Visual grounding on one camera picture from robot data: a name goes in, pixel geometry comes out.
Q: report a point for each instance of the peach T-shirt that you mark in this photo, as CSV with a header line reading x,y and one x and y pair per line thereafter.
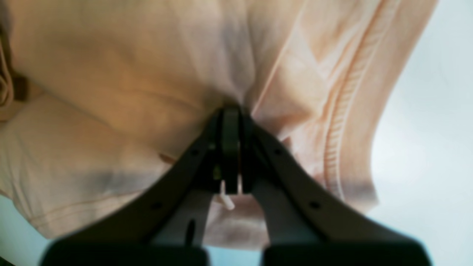
x,y
129,84

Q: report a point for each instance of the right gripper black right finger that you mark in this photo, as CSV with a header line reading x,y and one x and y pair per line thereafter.
x,y
307,225

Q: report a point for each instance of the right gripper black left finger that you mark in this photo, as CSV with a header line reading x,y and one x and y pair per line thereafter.
x,y
165,225

